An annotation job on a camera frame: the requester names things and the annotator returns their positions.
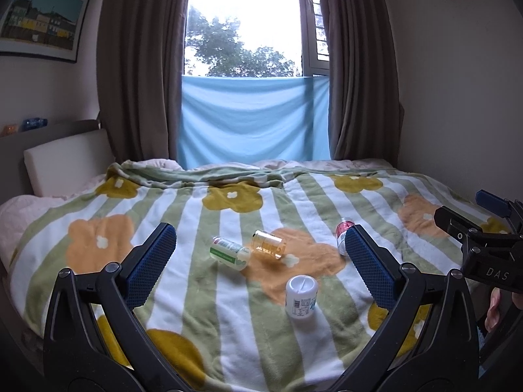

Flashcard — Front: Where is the amber transparent cup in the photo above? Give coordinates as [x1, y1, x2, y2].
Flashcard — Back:
[252, 229, 287, 261]

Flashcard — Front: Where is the window frame with shutter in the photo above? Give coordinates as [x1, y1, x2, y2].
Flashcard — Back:
[295, 0, 331, 77]

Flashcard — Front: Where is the white pill bottle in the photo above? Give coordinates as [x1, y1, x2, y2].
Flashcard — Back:
[285, 274, 318, 319]

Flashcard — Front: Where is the striped floral blanket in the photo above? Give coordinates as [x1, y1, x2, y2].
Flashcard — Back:
[8, 159, 512, 392]

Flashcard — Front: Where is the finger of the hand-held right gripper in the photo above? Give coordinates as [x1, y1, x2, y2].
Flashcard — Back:
[434, 206, 485, 251]
[475, 190, 523, 237]

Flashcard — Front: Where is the light blue cloth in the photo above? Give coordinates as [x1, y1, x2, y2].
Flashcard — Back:
[177, 75, 331, 171]

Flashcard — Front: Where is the tree outside window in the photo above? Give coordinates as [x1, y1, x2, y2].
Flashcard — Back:
[185, 4, 296, 77]

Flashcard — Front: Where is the brown curtain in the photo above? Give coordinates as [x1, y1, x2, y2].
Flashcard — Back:
[314, 0, 404, 165]
[96, 0, 195, 165]

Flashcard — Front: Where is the framed wall poster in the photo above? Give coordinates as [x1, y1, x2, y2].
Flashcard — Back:
[0, 0, 91, 64]

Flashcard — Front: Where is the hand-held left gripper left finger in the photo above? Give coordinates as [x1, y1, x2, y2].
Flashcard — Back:
[43, 222, 181, 376]

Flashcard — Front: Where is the white headboard cushion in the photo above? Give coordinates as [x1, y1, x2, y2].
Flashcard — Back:
[23, 128, 115, 197]

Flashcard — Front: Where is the white cup with green label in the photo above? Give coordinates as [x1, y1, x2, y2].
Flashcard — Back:
[210, 236, 251, 271]

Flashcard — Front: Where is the person's right hand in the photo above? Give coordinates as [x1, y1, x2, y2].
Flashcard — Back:
[485, 288, 506, 335]

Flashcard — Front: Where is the pink-cap small bottle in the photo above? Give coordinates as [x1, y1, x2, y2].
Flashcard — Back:
[335, 218, 357, 257]

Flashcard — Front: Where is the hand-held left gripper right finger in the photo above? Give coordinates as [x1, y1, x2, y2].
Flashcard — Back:
[345, 224, 480, 376]

